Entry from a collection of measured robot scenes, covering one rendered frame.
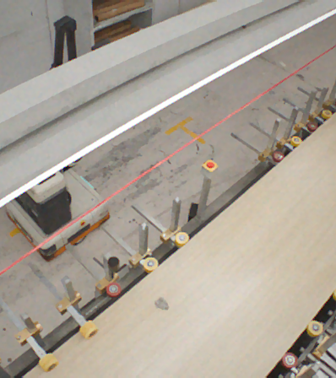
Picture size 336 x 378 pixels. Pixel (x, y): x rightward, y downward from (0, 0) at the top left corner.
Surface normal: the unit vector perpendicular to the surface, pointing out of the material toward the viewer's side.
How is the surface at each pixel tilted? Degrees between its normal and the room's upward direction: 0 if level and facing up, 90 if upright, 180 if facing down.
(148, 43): 0
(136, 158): 0
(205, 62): 61
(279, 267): 0
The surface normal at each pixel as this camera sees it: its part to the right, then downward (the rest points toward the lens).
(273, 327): 0.06, -0.64
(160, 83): 0.65, 0.18
